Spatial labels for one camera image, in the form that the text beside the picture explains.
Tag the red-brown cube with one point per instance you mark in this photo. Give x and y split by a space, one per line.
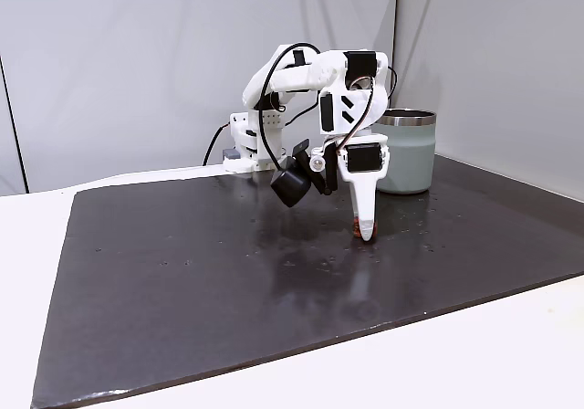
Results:
355 227

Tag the pale green steel cup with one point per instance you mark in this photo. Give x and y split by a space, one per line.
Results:
410 158

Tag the grey table clamp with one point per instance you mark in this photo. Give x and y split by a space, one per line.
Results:
231 154

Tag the black table mat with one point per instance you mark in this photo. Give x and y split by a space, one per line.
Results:
182 281

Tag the black camera box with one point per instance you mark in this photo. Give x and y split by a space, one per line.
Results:
292 186

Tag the thin black wall strip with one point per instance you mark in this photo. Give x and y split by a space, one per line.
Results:
13 121

